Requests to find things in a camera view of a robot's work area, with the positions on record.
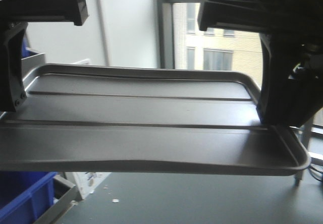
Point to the blue bin on floor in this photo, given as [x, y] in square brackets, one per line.
[25, 196]

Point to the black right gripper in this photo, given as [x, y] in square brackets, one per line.
[283, 26]

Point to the silver ribbed metal tray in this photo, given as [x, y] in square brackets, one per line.
[85, 119]

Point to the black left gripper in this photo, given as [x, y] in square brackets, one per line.
[12, 88]

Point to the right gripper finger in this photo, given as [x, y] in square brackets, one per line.
[307, 97]

